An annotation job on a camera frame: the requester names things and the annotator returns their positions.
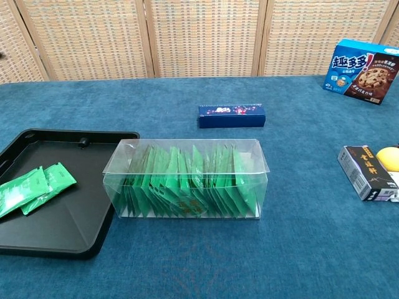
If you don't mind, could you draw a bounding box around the transparent plastic box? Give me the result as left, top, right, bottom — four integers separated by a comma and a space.
102, 138, 271, 221

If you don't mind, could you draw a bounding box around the long dark blue box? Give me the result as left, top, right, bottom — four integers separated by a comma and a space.
198, 103, 267, 130

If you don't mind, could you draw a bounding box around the black plastic tray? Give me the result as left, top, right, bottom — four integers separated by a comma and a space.
0, 128, 141, 261

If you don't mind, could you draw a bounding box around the black rectangular packet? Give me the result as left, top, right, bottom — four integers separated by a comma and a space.
337, 145, 399, 202

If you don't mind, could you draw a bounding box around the blue chocolate cookie box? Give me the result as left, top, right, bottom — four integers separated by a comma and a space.
323, 38, 399, 106

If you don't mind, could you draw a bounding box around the woven rattan folding screen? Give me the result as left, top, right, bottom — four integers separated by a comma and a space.
0, 0, 399, 83

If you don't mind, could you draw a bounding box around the blue table cloth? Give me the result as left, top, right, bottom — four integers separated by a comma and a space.
0, 74, 399, 299

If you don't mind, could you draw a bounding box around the yellow ball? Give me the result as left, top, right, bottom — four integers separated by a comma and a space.
375, 148, 399, 173

